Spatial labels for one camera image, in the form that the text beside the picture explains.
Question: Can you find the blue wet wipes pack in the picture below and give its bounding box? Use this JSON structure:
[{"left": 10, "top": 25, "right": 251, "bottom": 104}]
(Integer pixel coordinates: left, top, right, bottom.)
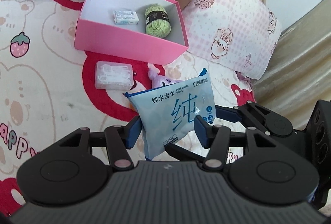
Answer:
[{"left": 124, "top": 68, "right": 215, "bottom": 160}]

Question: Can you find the purple plush toy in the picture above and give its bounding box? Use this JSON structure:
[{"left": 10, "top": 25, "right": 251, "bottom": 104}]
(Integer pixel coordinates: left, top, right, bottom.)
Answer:
[{"left": 148, "top": 63, "right": 181, "bottom": 89}]

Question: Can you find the clear plastic floss pick box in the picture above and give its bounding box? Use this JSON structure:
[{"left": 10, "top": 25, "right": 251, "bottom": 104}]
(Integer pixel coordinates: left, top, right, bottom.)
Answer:
[{"left": 95, "top": 61, "right": 133, "bottom": 91}]

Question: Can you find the white bear print blanket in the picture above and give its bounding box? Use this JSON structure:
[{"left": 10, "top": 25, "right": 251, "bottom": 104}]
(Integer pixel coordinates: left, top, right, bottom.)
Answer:
[{"left": 0, "top": 0, "right": 257, "bottom": 217}]

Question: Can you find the pink checked pillow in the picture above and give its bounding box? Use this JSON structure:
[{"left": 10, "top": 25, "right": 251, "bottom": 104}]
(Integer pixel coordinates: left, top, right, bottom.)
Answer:
[{"left": 182, "top": 0, "right": 282, "bottom": 79}]

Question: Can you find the green yarn ball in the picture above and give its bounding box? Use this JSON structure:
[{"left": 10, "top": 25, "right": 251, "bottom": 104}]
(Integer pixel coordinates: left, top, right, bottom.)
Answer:
[{"left": 144, "top": 4, "right": 171, "bottom": 39}]

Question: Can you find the pink cardboard box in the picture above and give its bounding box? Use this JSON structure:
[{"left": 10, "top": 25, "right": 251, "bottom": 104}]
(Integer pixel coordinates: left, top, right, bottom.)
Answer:
[{"left": 74, "top": 0, "right": 188, "bottom": 65}]

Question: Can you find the small blue white packet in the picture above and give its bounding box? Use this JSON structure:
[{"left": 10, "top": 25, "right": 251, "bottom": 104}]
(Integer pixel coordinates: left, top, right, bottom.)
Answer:
[{"left": 113, "top": 10, "right": 139, "bottom": 25}]

